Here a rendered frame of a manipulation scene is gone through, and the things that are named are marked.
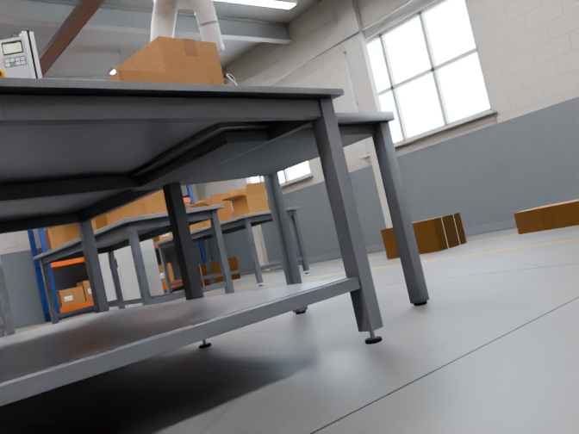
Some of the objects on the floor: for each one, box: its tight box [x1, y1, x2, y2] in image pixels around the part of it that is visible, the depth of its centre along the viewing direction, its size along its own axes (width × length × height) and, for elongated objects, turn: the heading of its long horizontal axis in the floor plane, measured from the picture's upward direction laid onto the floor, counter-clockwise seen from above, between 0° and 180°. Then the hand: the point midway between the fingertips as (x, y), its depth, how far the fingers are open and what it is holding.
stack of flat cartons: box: [380, 213, 467, 260], centre depth 593 cm, size 64×53×31 cm
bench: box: [153, 206, 309, 294], centre depth 727 cm, size 220×80×78 cm, turn 142°
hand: (231, 83), depth 243 cm, fingers open, 8 cm apart
